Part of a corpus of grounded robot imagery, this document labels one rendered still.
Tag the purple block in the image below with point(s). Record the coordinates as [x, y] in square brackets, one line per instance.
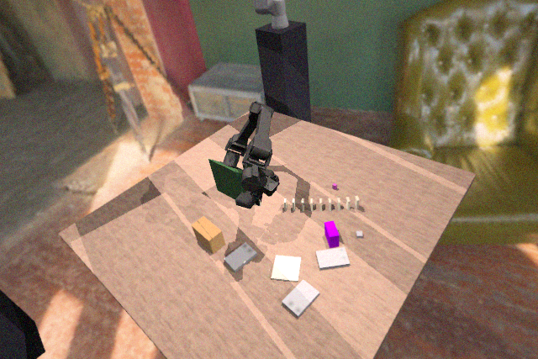
[331, 234]

